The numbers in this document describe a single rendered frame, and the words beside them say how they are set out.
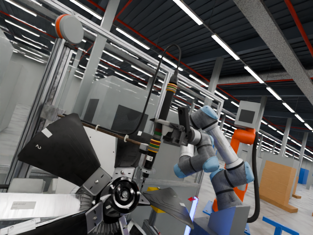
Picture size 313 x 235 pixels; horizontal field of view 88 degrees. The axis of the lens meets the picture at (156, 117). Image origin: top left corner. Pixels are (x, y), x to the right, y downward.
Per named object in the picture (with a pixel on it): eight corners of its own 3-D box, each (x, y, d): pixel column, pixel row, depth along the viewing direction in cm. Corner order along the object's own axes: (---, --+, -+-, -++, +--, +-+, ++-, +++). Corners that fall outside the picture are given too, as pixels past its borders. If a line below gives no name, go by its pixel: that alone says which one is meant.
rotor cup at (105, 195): (88, 225, 54) (104, 219, 47) (93, 181, 63) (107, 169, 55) (126, 222, 62) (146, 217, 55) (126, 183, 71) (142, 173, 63)
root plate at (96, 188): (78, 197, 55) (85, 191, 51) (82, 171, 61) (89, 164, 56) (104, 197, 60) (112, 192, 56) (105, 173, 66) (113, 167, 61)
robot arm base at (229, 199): (227, 210, 107) (221, 195, 113) (248, 205, 98) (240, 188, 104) (213, 212, 98) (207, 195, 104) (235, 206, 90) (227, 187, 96)
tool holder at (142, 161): (131, 167, 64) (138, 142, 65) (139, 165, 71) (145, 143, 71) (151, 175, 61) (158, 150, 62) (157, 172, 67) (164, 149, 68)
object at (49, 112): (37, 117, 88) (43, 102, 89) (50, 119, 94) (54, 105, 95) (50, 121, 84) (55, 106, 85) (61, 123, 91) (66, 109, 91)
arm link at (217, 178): (219, 195, 111) (212, 175, 119) (238, 189, 105) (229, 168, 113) (212, 193, 103) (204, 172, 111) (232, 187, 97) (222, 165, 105)
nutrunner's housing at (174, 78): (138, 176, 64) (171, 67, 68) (142, 174, 68) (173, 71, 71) (147, 179, 63) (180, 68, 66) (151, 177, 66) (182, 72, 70)
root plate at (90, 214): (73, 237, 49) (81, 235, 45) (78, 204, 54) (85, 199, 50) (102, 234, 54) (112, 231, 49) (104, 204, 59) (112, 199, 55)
